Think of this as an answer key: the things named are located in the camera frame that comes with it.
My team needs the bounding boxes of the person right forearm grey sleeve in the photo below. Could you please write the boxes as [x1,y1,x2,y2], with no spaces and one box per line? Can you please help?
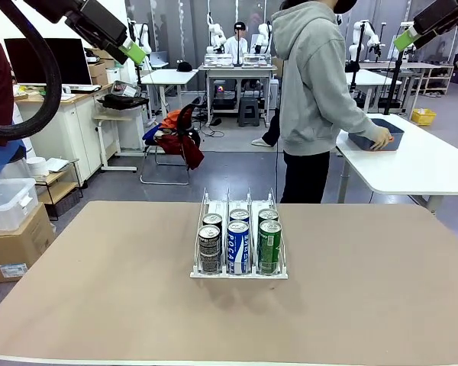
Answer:
[339,101,381,141]

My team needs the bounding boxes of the small white table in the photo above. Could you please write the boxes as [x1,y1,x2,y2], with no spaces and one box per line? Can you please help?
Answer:
[140,68,199,120]

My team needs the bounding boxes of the yellow plastic basket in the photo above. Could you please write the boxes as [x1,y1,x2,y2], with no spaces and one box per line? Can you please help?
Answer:
[411,108,437,127]

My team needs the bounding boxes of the long wooden shelf desk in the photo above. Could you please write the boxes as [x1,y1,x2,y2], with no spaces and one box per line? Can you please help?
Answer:
[360,60,456,97]

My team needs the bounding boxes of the grey laptop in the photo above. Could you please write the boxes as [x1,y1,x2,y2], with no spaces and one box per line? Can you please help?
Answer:
[148,50,169,69]

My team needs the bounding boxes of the black coffee can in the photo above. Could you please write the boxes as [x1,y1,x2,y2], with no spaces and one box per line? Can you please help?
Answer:
[198,224,223,275]
[202,212,224,230]

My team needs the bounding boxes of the white cabinet wooden top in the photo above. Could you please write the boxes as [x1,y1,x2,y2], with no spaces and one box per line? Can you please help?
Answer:
[13,83,119,188]

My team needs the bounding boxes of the black bag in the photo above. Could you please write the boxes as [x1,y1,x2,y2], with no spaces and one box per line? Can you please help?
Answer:
[98,93,150,111]

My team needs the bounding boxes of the seated person white shirt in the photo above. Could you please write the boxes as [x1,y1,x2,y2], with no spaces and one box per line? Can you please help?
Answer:
[224,21,250,55]

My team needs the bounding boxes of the grey workbench with robots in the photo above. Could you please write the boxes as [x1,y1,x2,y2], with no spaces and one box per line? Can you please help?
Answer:
[197,53,280,127]

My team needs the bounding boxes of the person in grey hoodie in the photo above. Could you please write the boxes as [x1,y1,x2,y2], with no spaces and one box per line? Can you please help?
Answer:
[270,0,393,205]

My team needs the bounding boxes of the black tripod stand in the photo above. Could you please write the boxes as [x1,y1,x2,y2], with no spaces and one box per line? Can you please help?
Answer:
[383,47,406,116]

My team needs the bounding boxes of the black wire wooden shelf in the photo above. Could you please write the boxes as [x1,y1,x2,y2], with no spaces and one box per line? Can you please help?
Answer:
[34,159,83,220]

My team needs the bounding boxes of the person right hand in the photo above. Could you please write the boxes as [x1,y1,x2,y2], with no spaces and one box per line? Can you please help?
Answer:
[369,126,393,152]

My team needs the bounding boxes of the white wire can dispenser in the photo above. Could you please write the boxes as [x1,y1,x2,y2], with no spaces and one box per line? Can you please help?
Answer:
[189,186,290,281]

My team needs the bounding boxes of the white paper roll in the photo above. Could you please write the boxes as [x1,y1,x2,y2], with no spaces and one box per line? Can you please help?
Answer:
[25,156,50,178]

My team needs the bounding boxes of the blue plastic bin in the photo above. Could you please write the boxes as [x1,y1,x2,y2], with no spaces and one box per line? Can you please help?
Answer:
[347,117,405,152]

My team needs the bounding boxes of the black computer monitor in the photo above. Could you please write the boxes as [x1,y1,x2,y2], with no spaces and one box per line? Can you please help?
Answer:
[3,37,93,87]

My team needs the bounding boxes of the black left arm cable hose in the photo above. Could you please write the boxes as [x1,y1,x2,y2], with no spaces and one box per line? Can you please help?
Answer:
[0,0,64,140]

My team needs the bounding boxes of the red orange clothes pile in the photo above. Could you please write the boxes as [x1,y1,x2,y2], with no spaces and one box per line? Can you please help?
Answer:
[143,110,205,171]

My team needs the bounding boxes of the stacked cardboard boxes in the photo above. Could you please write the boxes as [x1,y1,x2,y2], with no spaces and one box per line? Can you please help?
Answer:
[85,47,116,87]

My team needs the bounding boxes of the grey plastic stool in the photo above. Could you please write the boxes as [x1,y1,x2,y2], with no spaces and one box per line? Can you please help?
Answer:
[237,97,261,128]

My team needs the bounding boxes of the blue Pocari Sweat can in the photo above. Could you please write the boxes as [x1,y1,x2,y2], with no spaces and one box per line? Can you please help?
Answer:
[226,220,250,275]
[229,207,251,224]

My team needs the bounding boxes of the clear tray with items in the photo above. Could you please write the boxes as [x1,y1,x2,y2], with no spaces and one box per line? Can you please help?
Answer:
[111,79,142,98]

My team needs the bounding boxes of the green cider can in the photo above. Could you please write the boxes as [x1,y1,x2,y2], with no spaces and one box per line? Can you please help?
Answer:
[257,207,279,224]
[257,219,282,276]

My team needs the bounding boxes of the large white table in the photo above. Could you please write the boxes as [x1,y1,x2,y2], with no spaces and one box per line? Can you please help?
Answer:
[334,113,458,213]

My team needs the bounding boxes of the person black trousers white shoe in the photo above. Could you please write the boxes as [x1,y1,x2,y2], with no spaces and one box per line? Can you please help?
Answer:
[250,108,282,148]

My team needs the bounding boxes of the black office chair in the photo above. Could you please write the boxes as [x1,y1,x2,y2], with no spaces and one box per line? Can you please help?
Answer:
[139,97,205,187]

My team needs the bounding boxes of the brown cardboard box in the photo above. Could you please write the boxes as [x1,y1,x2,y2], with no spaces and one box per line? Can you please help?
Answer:
[0,201,56,285]

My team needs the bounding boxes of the clear plastic storage box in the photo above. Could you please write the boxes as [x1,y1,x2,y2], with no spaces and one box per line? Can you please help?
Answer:
[0,178,40,233]

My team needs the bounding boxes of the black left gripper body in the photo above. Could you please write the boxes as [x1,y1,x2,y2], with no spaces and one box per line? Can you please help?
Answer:
[63,0,130,65]

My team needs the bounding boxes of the blue cloth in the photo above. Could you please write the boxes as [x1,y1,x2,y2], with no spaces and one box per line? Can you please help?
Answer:
[0,139,26,180]

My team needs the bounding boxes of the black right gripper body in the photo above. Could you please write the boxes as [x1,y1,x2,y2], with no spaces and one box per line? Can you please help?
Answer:
[411,0,458,50]

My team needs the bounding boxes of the white wheeled side table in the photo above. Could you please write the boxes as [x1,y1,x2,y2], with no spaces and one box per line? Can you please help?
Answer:
[93,113,139,173]

